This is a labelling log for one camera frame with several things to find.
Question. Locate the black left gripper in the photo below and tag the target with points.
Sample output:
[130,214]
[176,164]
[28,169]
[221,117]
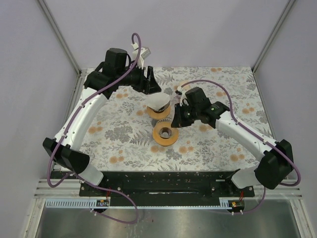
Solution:
[147,84]

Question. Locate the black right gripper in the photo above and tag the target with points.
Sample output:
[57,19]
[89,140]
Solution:
[178,121]

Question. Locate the white paper coffee filter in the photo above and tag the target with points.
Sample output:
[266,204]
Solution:
[156,97]

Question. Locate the beige filter stack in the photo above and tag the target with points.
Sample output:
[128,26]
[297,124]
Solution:
[185,85]

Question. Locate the clear glass dripper cone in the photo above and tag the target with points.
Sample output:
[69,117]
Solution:
[159,107]

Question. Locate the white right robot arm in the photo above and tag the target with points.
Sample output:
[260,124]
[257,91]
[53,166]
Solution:
[274,157]

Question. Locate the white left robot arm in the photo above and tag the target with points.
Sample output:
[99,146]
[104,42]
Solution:
[118,69]

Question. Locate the glass coffee carafe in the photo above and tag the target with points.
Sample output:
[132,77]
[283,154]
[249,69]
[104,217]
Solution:
[154,122]

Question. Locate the floral patterned tablecloth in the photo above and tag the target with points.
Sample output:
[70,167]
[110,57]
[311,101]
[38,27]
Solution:
[120,137]

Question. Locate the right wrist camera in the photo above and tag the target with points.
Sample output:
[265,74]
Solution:
[179,90]

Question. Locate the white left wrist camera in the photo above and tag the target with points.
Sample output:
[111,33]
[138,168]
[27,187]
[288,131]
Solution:
[144,53]

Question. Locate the aluminium frame rail left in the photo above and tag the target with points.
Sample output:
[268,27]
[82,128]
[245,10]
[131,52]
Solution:
[60,38]

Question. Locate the aluminium frame rail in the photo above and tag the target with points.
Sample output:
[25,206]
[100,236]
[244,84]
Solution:
[273,34]
[60,38]

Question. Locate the white slotted cable duct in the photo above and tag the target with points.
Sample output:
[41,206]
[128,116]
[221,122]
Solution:
[77,203]

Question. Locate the aluminium frame rail right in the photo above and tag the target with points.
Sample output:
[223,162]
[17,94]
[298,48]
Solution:
[273,34]

